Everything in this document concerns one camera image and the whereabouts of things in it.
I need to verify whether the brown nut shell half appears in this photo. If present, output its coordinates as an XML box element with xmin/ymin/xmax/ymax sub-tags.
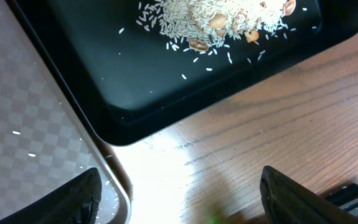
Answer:
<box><xmin>189</xmin><ymin>39</ymin><xmax>209</xmax><ymax>52</ymax></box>

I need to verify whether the pink nut shell piece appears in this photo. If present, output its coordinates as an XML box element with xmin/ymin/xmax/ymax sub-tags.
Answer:
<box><xmin>283</xmin><ymin>0</ymin><xmax>296</xmax><ymax>16</ymax></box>

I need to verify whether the small tan nut piece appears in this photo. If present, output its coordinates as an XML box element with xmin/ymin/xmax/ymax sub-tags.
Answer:
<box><xmin>216</xmin><ymin>28</ymin><xmax>227</xmax><ymax>37</ymax></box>

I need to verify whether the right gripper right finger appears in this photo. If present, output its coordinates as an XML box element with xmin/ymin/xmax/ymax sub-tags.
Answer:
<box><xmin>260</xmin><ymin>166</ymin><xmax>358</xmax><ymax>224</ymax></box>

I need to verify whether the curved nut shell ring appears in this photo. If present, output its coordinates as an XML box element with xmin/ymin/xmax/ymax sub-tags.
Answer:
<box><xmin>232</xmin><ymin>11</ymin><xmax>248</xmax><ymax>34</ymax></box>

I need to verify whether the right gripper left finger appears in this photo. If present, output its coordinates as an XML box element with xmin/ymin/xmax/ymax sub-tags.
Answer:
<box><xmin>0</xmin><ymin>167</ymin><xmax>102</xmax><ymax>224</ymax></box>

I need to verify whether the round tan nut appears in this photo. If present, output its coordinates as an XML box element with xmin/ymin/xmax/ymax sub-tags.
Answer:
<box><xmin>209</xmin><ymin>14</ymin><xmax>227</xmax><ymax>29</ymax></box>

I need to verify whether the orange nut fragment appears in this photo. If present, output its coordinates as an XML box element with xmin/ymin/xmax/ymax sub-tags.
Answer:
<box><xmin>245</xmin><ymin>30</ymin><xmax>259</xmax><ymax>43</ymax></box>

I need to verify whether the dark brown serving tray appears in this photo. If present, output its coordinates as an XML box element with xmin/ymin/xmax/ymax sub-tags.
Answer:
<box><xmin>0</xmin><ymin>1</ymin><xmax>131</xmax><ymax>223</ymax></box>

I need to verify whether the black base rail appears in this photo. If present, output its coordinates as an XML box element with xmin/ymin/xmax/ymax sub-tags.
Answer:
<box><xmin>325</xmin><ymin>183</ymin><xmax>358</xmax><ymax>218</ymax></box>

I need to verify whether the pile of rice grains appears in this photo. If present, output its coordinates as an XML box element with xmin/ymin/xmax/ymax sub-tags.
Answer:
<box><xmin>136</xmin><ymin>0</ymin><xmax>296</xmax><ymax>55</ymax></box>

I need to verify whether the black waste tray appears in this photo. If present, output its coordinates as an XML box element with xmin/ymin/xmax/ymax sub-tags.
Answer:
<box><xmin>8</xmin><ymin>1</ymin><xmax>358</xmax><ymax>146</ymax></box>

